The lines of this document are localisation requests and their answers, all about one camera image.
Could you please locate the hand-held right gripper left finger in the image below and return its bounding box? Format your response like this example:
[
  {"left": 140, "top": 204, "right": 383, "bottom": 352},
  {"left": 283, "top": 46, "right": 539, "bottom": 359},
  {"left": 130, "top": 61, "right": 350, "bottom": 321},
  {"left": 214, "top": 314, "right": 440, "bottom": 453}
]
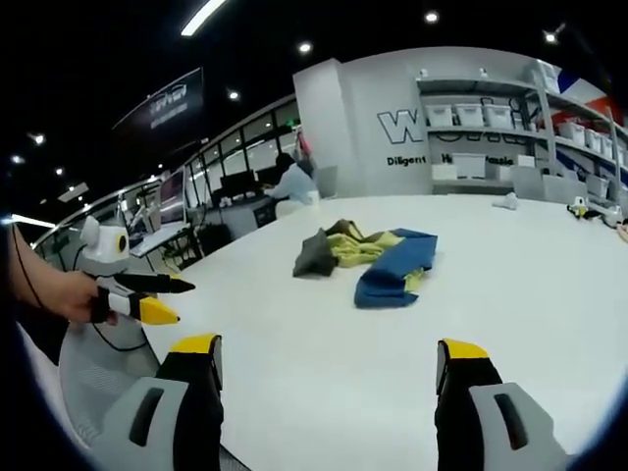
[{"left": 90, "top": 333, "right": 225, "bottom": 471}]

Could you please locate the spare hand-held gripper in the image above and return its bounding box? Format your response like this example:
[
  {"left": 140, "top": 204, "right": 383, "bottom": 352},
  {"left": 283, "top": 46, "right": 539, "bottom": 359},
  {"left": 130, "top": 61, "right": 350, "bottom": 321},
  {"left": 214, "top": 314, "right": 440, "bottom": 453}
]
[{"left": 565, "top": 194, "right": 625, "bottom": 228}]

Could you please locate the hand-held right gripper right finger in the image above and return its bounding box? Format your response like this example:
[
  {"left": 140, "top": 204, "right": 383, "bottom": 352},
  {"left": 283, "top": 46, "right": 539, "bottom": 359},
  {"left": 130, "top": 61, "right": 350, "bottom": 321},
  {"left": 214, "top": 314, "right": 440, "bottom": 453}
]
[{"left": 434, "top": 337, "right": 571, "bottom": 471}]

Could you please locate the white object on table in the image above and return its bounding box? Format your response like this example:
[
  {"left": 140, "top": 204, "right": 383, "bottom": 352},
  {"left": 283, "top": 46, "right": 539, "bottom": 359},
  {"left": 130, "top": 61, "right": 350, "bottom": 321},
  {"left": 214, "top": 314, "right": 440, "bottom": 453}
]
[{"left": 492, "top": 191, "right": 521, "bottom": 213}]

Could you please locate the long ceiling light strip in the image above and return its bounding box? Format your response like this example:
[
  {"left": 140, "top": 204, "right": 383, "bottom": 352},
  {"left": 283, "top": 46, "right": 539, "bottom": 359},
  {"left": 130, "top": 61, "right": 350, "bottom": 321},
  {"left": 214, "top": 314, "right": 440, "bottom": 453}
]
[{"left": 180, "top": 0, "right": 231, "bottom": 37}]

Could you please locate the person's left hand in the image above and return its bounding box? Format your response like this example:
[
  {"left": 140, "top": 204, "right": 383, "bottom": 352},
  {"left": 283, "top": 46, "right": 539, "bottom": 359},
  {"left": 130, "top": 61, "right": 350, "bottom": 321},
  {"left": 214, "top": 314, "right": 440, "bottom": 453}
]
[{"left": 47, "top": 268, "right": 120, "bottom": 329}]

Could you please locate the black computer monitor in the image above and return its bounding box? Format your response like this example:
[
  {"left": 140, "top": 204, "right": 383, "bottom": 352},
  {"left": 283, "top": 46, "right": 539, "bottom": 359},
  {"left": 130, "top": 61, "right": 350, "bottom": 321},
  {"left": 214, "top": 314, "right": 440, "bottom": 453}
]
[
  {"left": 219, "top": 169, "right": 257, "bottom": 196},
  {"left": 256, "top": 165, "right": 282, "bottom": 188}
]

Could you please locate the grey metal shelf unit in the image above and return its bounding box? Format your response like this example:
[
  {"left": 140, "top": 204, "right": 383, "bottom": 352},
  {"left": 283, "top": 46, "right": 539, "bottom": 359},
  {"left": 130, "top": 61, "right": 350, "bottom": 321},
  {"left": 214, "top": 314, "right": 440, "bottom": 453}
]
[{"left": 415, "top": 61, "right": 628, "bottom": 200}]

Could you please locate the blue yellow olive garment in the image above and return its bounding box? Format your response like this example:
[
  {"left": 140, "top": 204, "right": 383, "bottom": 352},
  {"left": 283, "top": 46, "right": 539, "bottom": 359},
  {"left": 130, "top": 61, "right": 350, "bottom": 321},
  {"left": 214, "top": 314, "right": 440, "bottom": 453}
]
[{"left": 291, "top": 218, "right": 440, "bottom": 310}]

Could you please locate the white office desk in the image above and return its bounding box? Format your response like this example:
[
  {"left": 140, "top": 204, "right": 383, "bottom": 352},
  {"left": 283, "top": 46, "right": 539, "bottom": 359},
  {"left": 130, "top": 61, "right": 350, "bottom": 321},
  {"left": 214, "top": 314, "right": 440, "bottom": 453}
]
[{"left": 128, "top": 221, "right": 193, "bottom": 260}]

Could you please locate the row of white storage bins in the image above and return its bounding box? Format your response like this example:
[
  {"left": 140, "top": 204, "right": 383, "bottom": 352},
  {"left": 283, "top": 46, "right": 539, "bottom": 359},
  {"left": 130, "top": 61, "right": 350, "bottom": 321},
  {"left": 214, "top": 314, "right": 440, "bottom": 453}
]
[{"left": 424, "top": 101, "right": 628, "bottom": 171}]

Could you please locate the grey mesh office chair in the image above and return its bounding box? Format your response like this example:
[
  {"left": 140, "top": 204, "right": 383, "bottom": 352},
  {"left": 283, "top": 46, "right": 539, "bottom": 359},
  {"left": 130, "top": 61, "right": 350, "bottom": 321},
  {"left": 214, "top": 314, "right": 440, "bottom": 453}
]
[{"left": 57, "top": 313, "right": 162, "bottom": 450}]

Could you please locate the dark hanging sign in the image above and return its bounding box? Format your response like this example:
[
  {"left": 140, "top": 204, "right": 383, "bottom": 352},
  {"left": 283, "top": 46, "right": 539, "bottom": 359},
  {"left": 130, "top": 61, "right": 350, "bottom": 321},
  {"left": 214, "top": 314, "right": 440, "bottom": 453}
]
[{"left": 111, "top": 66, "right": 205, "bottom": 131}]

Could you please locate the grey box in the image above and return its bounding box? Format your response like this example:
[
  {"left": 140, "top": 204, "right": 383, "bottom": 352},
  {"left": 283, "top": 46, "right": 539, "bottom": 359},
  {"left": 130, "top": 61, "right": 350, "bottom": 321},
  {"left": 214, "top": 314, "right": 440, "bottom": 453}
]
[{"left": 313, "top": 165, "right": 340, "bottom": 200}]

